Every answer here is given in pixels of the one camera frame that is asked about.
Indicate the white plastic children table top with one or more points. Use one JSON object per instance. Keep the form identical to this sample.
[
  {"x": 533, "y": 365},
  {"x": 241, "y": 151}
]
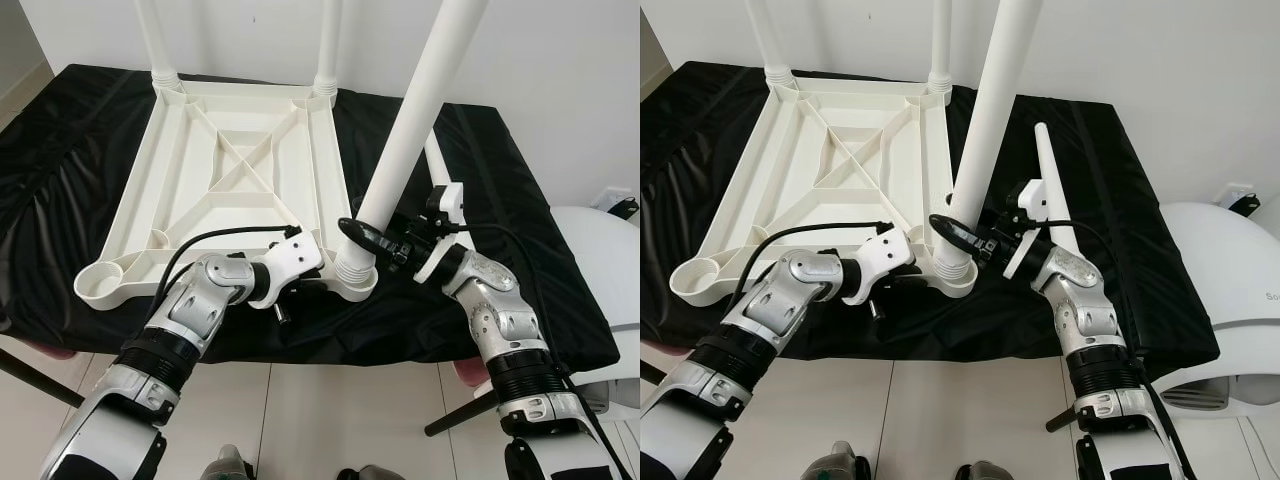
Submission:
[
  {"x": 830, "y": 195},
  {"x": 240, "y": 200}
]

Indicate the white plastic table leg tube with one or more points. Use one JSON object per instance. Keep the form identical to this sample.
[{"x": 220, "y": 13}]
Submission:
[
  {"x": 158, "y": 40},
  {"x": 990, "y": 110},
  {"x": 770, "y": 40},
  {"x": 415, "y": 110},
  {"x": 940, "y": 45},
  {"x": 437, "y": 160},
  {"x": 1050, "y": 170},
  {"x": 327, "y": 45}
]

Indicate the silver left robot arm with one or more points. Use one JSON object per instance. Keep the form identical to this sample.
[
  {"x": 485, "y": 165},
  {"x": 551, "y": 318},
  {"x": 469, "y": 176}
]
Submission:
[
  {"x": 780, "y": 300},
  {"x": 195, "y": 305}
]

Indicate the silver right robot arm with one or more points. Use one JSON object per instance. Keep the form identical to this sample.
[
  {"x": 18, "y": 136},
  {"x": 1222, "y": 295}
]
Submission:
[
  {"x": 1085, "y": 305},
  {"x": 500, "y": 310}
]

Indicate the black table cover cloth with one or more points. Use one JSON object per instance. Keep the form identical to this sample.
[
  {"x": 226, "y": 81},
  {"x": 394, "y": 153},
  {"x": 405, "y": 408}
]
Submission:
[
  {"x": 1150, "y": 230},
  {"x": 540, "y": 230}
]

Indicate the red round object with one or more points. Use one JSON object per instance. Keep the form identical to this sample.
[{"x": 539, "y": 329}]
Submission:
[
  {"x": 470, "y": 370},
  {"x": 45, "y": 350}
]

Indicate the grey robot left foot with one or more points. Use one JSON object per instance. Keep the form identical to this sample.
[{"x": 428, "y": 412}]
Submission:
[
  {"x": 225, "y": 465},
  {"x": 835, "y": 463}
]

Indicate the white domed appliance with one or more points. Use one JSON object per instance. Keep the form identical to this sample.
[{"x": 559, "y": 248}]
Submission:
[
  {"x": 600, "y": 280},
  {"x": 1230, "y": 280}
]

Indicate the black power plug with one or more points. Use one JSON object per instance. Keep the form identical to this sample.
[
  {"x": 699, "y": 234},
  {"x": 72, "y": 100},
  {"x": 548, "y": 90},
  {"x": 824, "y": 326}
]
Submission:
[
  {"x": 1253, "y": 205},
  {"x": 624, "y": 208}
]

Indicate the white wall socket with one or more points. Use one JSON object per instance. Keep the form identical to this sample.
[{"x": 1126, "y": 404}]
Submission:
[
  {"x": 608, "y": 195},
  {"x": 1238, "y": 192}
]

